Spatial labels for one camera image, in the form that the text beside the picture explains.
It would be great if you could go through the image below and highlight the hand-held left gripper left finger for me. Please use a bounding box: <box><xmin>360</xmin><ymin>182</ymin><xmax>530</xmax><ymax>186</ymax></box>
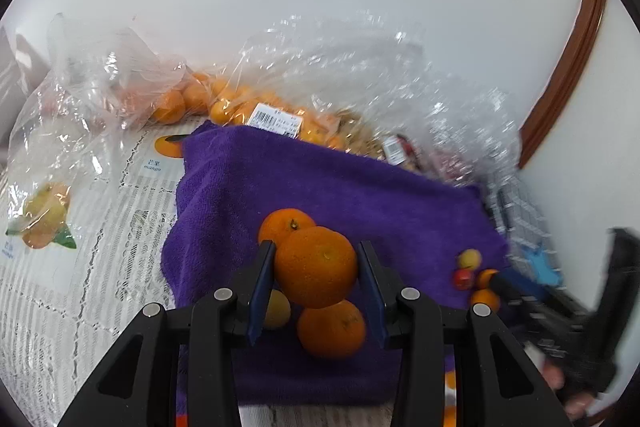
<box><xmin>57</xmin><ymin>241</ymin><xmax>277</xmax><ymax>427</ymax></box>

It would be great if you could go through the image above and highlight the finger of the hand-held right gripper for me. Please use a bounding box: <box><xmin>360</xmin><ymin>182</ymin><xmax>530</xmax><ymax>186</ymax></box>
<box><xmin>492</xmin><ymin>270</ymin><xmax>567</xmax><ymax>314</ymax></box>

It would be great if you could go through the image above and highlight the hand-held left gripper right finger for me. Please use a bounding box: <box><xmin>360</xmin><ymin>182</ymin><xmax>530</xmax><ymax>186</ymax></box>
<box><xmin>357</xmin><ymin>240</ymin><xmax>571</xmax><ymax>427</ymax></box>

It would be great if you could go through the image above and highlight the yellow apricot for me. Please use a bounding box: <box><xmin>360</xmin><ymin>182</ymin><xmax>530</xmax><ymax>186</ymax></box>
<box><xmin>264</xmin><ymin>289</ymin><xmax>292</xmax><ymax>330</ymax></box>
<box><xmin>457</xmin><ymin>248</ymin><xmax>483</xmax><ymax>270</ymax></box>

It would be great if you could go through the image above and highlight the small mandarin orange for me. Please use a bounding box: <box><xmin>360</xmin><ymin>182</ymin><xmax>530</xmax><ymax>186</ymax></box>
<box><xmin>470</xmin><ymin>288</ymin><xmax>501</xmax><ymax>313</ymax></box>
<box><xmin>475</xmin><ymin>268</ymin><xmax>501</xmax><ymax>290</ymax></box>

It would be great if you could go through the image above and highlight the person's right hand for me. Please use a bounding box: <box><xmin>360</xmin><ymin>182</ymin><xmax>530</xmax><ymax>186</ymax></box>
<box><xmin>543</xmin><ymin>363</ymin><xmax>607</xmax><ymax>421</ymax></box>

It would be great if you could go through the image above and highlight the grey checked cloth blue star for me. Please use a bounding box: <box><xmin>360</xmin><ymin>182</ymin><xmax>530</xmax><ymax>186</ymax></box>
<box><xmin>482</xmin><ymin>172</ymin><xmax>566</xmax><ymax>293</ymax></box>

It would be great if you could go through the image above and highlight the purple towel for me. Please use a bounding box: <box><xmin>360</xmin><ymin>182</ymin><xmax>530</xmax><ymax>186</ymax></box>
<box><xmin>161</xmin><ymin>119</ymin><xmax>511</xmax><ymax>407</ymax></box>

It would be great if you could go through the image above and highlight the fruit print tablecloth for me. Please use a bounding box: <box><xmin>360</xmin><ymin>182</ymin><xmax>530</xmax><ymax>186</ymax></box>
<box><xmin>0</xmin><ymin>122</ymin><xmax>458</xmax><ymax>427</ymax></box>

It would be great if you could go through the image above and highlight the white barcode label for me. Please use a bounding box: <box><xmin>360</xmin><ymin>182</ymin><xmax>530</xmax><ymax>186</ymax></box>
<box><xmin>248</xmin><ymin>103</ymin><xmax>304</xmax><ymax>138</ymax></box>

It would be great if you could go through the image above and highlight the clear plastic bag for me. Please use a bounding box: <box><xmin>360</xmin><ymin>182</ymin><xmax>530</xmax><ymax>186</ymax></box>
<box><xmin>150</xmin><ymin>32</ymin><xmax>351</xmax><ymax>152</ymax></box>
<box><xmin>310</xmin><ymin>9</ymin><xmax>521</xmax><ymax>188</ymax></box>
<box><xmin>7</xmin><ymin>12</ymin><xmax>188</xmax><ymax>253</ymax></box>

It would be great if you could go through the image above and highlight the pile of bagged oranges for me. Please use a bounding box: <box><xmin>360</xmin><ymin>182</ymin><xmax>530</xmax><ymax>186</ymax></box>
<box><xmin>150</xmin><ymin>72</ymin><xmax>347</xmax><ymax>151</ymax></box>

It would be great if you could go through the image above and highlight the brown wooden door frame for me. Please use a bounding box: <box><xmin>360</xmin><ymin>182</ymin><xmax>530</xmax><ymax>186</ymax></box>
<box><xmin>517</xmin><ymin>0</ymin><xmax>608</xmax><ymax>170</ymax></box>

